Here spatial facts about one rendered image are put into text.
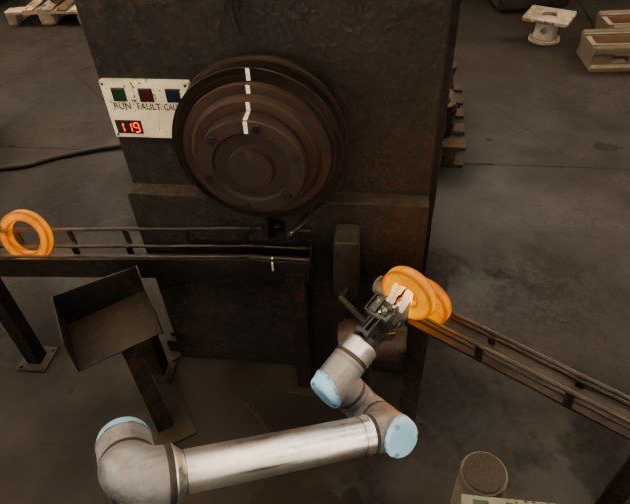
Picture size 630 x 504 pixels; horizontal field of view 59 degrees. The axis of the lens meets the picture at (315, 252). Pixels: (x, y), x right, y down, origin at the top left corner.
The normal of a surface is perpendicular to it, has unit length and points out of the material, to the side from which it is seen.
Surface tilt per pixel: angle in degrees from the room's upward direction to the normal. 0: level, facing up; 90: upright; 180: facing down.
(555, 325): 0
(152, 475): 24
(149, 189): 0
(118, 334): 5
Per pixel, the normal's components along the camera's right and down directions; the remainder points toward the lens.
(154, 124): -0.12, 0.69
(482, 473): -0.04, -0.73
